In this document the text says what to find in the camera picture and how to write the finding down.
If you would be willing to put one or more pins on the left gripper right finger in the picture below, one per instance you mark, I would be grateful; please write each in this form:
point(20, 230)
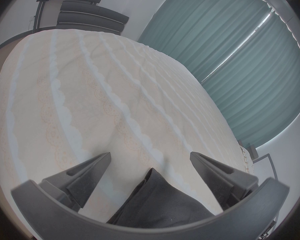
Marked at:
point(222, 179)

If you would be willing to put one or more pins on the bed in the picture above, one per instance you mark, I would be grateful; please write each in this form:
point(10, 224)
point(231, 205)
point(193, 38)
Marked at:
point(90, 89)

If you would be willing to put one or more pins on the blue-green curtain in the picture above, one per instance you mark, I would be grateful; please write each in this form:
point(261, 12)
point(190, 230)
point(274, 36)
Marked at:
point(205, 26)
point(262, 89)

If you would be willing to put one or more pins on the black T-shirt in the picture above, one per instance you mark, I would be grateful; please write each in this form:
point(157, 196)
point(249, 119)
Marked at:
point(162, 206)

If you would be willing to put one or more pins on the dark grey bedside table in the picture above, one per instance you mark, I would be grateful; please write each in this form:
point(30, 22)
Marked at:
point(253, 151)

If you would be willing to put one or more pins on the dark grey chest of drawers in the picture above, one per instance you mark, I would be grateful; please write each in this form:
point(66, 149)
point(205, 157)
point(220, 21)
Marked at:
point(90, 14)

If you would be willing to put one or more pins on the white printed pillow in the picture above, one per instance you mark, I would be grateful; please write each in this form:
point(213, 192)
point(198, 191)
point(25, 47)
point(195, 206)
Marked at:
point(247, 160)

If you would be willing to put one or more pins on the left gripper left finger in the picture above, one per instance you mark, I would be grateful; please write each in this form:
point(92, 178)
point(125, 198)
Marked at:
point(86, 179)

